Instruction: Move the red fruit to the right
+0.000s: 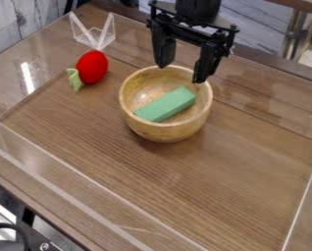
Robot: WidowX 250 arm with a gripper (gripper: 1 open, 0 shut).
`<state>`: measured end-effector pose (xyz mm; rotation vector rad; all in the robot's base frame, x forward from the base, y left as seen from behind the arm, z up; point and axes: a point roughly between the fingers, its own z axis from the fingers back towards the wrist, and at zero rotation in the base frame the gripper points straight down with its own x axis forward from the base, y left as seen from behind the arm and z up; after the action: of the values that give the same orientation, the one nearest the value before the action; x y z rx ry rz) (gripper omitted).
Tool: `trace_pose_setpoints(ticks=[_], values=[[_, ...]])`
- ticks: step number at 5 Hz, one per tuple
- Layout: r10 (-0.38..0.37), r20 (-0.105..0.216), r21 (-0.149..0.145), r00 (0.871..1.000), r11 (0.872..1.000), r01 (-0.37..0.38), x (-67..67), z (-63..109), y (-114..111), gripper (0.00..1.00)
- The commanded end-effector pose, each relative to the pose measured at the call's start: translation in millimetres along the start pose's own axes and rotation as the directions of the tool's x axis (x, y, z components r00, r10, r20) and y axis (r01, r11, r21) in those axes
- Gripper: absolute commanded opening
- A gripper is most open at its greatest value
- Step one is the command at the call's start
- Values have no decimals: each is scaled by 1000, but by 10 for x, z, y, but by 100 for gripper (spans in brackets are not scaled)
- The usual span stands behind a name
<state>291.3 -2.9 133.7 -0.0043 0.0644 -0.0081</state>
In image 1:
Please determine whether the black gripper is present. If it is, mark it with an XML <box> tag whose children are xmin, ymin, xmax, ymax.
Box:
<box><xmin>147</xmin><ymin>0</ymin><xmax>240</xmax><ymax>83</ymax></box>

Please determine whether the red felt fruit green leaf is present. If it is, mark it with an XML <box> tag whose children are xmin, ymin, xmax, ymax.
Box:
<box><xmin>66</xmin><ymin>51</ymin><xmax>108</xmax><ymax>92</ymax></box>

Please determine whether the wooden bowl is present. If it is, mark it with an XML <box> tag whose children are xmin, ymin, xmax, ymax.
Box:
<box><xmin>119</xmin><ymin>65</ymin><xmax>213</xmax><ymax>142</ymax></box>

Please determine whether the green rectangular block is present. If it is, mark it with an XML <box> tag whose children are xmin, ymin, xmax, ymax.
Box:
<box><xmin>134</xmin><ymin>86</ymin><xmax>197</xmax><ymax>123</ymax></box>

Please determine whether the metal table leg background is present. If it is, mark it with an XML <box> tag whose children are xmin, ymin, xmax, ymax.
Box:
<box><xmin>281</xmin><ymin>10</ymin><xmax>312</xmax><ymax>62</ymax></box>

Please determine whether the black table leg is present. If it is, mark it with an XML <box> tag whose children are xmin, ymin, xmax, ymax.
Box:
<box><xmin>16</xmin><ymin>206</ymin><xmax>35</xmax><ymax>240</ymax></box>

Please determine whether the clear acrylic corner bracket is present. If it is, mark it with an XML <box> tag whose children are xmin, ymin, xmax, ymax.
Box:
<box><xmin>68</xmin><ymin>12</ymin><xmax>115</xmax><ymax>51</ymax></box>

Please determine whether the clear acrylic tray wall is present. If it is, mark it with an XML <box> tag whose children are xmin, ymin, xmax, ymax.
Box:
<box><xmin>0</xmin><ymin>123</ymin><xmax>208</xmax><ymax>251</ymax></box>

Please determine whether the black cable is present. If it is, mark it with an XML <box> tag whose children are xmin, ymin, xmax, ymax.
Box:
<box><xmin>0</xmin><ymin>222</ymin><xmax>31</xmax><ymax>251</ymax></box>

